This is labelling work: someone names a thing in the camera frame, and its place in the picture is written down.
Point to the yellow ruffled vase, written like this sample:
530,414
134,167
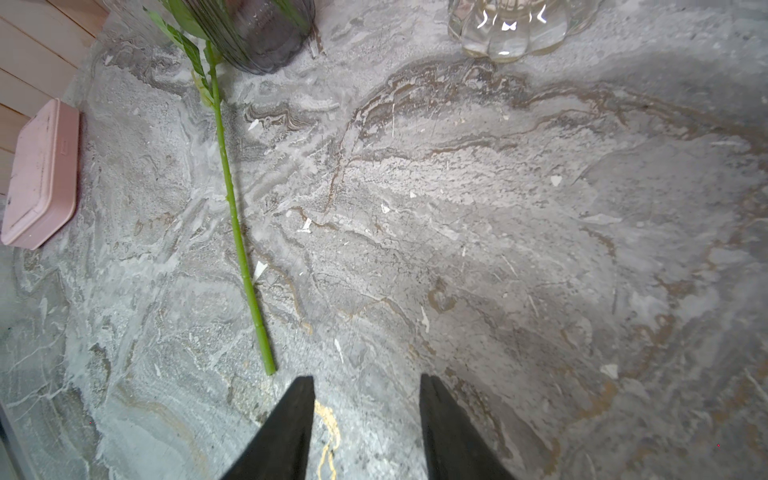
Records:
507,30

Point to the purple glass vase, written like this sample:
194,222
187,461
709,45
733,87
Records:
255,36

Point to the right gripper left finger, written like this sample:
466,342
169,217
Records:
280,449

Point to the pink case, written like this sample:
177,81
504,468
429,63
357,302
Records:
42,194

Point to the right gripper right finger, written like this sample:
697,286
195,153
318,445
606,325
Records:
452,445

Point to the pink rose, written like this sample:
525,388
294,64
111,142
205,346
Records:
189,37

